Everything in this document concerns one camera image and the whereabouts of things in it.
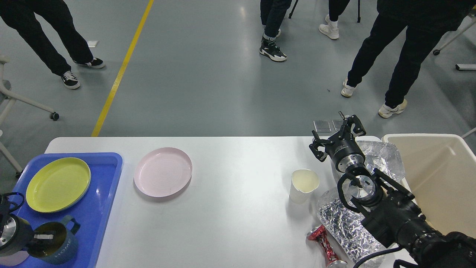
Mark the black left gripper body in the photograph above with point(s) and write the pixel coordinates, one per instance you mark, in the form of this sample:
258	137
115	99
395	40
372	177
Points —
16	236

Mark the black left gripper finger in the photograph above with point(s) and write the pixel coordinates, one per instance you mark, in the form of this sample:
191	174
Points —
35	246
44	236

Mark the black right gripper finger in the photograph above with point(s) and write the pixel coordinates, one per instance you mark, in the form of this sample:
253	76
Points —
316	143
351	128

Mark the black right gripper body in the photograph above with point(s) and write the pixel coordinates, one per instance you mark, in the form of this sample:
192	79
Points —
346	155

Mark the dark blue mug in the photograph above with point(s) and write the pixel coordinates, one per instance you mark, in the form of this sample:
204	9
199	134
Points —
64	246

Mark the pink plate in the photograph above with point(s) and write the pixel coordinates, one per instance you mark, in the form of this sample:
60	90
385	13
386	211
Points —
163	172

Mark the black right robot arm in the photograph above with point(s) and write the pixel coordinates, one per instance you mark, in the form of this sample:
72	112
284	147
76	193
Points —
389	212

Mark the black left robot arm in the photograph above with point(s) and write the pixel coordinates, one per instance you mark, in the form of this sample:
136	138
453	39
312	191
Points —
10	202

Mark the right metal floor plate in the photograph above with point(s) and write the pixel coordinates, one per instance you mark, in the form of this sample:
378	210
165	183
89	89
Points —
337	124

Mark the metal floor plate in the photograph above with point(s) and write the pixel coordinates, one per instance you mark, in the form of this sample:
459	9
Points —
337	124
322	126

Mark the left metal floor plate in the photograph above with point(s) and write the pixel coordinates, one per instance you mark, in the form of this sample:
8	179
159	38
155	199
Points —
322	126

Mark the pink mug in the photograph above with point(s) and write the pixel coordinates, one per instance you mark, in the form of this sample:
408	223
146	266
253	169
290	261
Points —
14	259

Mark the white paper cup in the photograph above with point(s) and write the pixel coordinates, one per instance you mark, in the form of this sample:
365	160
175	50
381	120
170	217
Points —
303	184

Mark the far foil tray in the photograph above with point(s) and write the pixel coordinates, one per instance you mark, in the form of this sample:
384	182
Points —
383	156

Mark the foil tray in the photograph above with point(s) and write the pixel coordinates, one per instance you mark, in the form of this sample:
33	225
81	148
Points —
345	226
383	156

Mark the yellow plate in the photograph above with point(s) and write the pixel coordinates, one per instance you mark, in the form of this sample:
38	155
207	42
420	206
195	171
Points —
58	185

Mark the blue plastic tray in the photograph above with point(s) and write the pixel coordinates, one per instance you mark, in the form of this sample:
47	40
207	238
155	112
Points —
91	211

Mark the near foil tray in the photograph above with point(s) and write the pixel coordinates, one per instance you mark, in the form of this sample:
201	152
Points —
345	226

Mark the crushed red can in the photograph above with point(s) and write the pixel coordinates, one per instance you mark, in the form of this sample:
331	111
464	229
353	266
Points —
320	235

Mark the beige plastic bin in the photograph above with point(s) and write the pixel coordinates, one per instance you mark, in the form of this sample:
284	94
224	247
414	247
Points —
441	173

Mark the person with white sneakers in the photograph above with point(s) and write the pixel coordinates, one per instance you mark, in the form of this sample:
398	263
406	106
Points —
335	9

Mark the white chair leg right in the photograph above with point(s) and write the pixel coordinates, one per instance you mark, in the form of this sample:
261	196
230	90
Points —
438	50

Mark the white bar on floor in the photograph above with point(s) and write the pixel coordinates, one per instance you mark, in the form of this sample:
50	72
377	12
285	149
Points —
465	67

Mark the white chair base left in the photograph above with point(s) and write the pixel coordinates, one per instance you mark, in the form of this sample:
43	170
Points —
11	97

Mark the person in dark jeans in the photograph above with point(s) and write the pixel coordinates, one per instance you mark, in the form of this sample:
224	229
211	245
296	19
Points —
272	13

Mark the white paper on floor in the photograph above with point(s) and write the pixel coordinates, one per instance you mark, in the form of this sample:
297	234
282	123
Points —
92	43

